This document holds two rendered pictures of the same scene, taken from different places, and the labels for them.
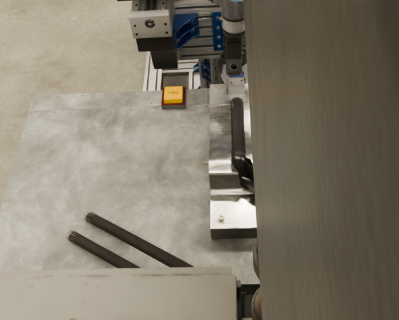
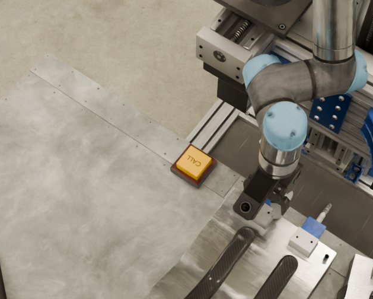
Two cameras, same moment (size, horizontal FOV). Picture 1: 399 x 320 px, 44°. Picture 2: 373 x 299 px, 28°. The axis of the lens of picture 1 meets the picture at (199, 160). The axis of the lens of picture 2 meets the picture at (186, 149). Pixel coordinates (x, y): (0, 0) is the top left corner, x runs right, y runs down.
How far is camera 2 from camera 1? 0.66 m
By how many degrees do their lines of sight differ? 18
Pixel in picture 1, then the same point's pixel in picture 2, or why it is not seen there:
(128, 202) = (44, 270)
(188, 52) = not seen: hidden behind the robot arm
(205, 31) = not seen: hidden behind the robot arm
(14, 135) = (68, 28)
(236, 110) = (238, 245)
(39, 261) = not seen: outside the picture
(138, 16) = (208, 41)
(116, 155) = (76, 198)
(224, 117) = (215, 245)
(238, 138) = (208, 288)
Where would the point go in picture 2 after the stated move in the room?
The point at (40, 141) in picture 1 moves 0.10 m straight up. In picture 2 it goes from (13, 121) to (4, 99)
